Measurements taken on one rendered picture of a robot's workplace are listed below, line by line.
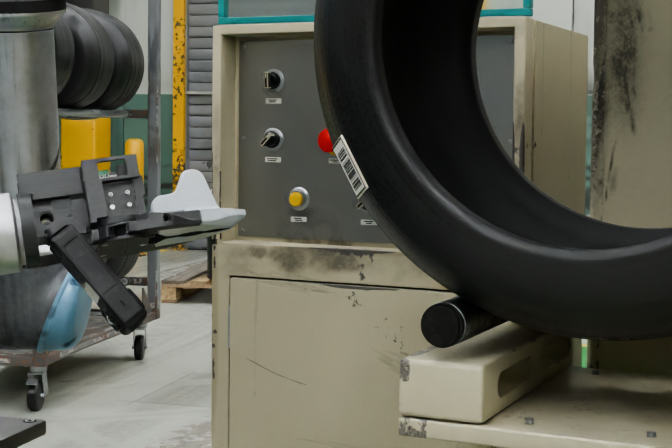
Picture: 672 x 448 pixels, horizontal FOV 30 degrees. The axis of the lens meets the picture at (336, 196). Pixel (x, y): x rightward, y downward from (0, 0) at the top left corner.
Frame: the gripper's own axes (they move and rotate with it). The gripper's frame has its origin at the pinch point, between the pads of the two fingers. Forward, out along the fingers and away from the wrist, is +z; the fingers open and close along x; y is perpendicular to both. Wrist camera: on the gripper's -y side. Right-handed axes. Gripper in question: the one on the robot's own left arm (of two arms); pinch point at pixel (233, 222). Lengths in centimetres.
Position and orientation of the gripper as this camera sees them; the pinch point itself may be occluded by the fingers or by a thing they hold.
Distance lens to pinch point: 122.7
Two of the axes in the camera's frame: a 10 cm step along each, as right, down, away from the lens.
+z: 9.5, -1.4, 2.7
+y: -2.0, -9.5, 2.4
